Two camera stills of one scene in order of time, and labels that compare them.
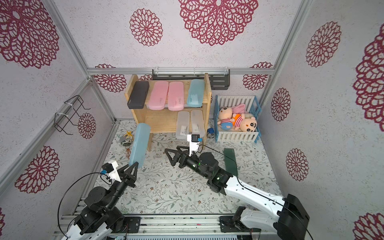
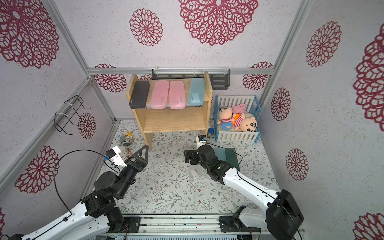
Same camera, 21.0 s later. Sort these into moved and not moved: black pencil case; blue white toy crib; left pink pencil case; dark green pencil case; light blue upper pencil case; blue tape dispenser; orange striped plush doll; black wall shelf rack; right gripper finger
Moved: right gripper finger
Not moved: black pencil case; blue tape dispenser; light blue upper pencil case; orange striped plush doll; dark green pencil case; left pink pencil case; black wall shelf rack; blue white toy crib
